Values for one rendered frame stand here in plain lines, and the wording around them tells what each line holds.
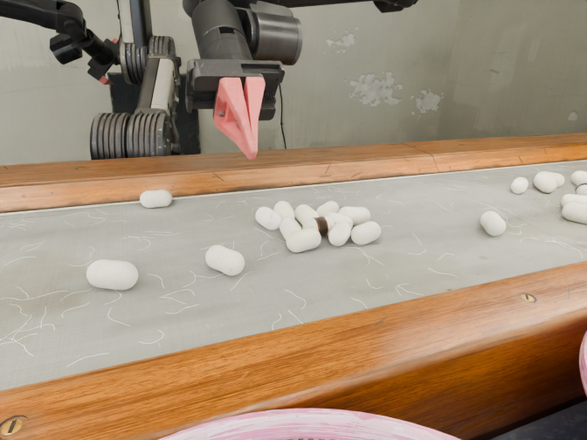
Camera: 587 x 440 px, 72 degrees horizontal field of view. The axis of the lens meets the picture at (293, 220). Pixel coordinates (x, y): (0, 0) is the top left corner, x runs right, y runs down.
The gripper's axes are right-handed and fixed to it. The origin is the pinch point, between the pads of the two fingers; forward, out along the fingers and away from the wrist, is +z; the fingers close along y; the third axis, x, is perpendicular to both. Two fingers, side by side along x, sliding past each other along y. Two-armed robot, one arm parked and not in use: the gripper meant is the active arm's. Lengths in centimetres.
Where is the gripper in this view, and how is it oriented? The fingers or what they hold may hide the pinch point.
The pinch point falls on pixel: (251, 149)
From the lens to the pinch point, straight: 41.9
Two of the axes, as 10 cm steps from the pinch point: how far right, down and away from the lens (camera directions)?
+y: 9.3, -1.2, 3.6
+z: 2.7, 8.7, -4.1
